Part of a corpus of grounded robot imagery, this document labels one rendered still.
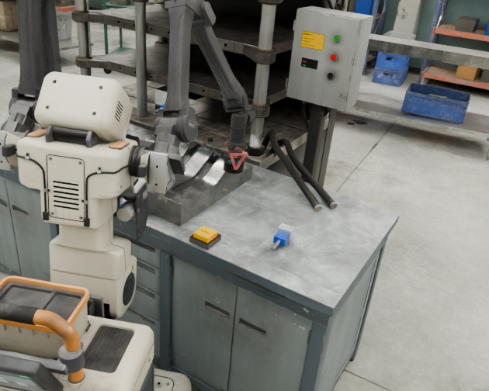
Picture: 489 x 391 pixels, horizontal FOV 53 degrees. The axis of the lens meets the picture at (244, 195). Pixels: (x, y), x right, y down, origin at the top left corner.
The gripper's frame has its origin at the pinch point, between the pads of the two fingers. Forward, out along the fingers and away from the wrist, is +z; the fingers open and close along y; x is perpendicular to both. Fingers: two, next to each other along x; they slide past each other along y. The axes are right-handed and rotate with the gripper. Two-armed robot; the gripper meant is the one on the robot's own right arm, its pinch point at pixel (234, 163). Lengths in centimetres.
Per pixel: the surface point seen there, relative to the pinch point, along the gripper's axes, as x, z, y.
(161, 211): 27.4, 15.3, -11.6
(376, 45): -178, -17, 281
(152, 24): 32, -37, 95
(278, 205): -18.9, 15.9, -3.1
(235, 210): -1.1, 16.8, -6.9
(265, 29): -16, -46, 44
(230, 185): -0.9, 12.3, 7.2
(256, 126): -17.6, -1.1, 46.4
